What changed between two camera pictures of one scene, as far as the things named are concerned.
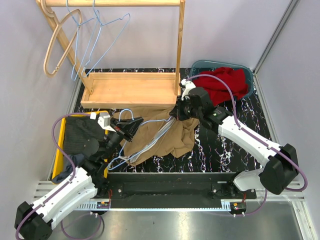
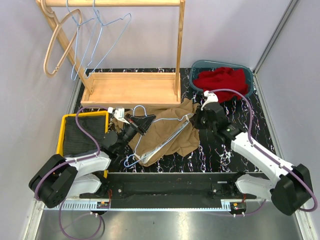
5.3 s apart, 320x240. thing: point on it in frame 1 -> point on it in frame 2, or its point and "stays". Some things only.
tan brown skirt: (160, 134) stays
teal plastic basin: (203, 65) stays
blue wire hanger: (169, 118) -> (190, 116)
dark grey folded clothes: (76, 130) stays
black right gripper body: (185, 110) -> (201, 122)
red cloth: (217, 91) stays
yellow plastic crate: (58, 163) stays
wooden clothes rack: (123, 89) stays
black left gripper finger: (131, 126) -> (144, 122)
